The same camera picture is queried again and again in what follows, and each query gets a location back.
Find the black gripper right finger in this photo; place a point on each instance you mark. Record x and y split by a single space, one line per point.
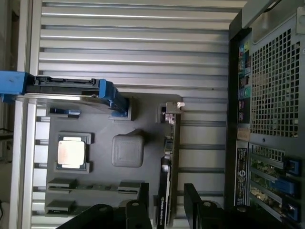
191 205

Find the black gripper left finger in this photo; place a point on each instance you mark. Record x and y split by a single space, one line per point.
143 205

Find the Nvidia GPU card black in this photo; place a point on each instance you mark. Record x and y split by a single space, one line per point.
166 190

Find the blue expansion slot clip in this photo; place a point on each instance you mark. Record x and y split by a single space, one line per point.
291 165
283 187
293 211

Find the black label sticker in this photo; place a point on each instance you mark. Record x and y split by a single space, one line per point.
241 176

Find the silver CPU chip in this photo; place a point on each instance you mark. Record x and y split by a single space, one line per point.
71 152

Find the grey parts rack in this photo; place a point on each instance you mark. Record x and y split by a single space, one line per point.
102 124

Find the black PC case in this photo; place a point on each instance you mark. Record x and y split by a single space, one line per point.
274 95

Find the hard disk with blue caddy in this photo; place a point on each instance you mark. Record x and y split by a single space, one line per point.
71 87

